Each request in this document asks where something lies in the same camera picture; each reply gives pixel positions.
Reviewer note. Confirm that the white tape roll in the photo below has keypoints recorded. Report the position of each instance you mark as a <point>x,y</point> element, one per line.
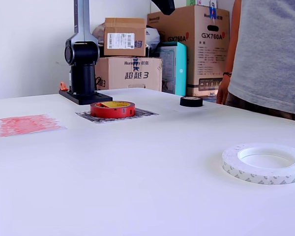
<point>236,169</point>

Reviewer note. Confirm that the cardboard box with shipping label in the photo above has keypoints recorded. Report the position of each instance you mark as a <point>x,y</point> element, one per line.
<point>130,27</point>

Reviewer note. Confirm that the person's right forearm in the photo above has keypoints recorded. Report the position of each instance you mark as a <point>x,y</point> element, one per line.
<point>232,37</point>

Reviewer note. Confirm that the green and white box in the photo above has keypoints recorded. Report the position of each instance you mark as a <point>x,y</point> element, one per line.
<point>199,2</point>

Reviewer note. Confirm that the red tape roll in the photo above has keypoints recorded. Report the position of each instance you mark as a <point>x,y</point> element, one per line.
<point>113,113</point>

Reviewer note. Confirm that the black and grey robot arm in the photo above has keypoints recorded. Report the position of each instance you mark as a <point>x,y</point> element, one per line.
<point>82,76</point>

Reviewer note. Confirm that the large GX760A cardboard box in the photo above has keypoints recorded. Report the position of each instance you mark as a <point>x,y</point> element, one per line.
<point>206,61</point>

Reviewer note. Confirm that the person's right hand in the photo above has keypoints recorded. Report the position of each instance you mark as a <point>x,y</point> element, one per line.
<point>222,91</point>

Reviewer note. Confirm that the orange and black clamp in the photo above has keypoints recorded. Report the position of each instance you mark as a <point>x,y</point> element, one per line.
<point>63,86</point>

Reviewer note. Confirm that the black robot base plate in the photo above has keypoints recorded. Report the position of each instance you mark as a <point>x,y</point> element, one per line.
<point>88,98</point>

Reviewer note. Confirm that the cardboard box with blue print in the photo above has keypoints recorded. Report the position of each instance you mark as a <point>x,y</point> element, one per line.
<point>137,81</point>

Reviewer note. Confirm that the translucent brownish plastic bag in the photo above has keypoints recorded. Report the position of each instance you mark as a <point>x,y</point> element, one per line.
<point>98,32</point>

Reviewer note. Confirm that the black tape roll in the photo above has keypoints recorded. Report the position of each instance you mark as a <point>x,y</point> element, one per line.
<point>191,103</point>

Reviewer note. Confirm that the white plastic bag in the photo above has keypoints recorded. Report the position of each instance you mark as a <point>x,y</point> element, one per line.
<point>152,37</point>

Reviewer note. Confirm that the person in grey t-shirt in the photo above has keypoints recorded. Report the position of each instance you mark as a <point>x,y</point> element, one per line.
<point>273,49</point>

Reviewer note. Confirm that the black scribbled paper sheet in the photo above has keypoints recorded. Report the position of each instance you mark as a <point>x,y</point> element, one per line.
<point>147,114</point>

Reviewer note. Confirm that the red scribbled paper sheet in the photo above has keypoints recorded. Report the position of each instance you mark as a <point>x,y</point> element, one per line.
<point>27,124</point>

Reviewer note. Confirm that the teal cardboard box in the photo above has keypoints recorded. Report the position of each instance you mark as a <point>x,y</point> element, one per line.
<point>180,73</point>

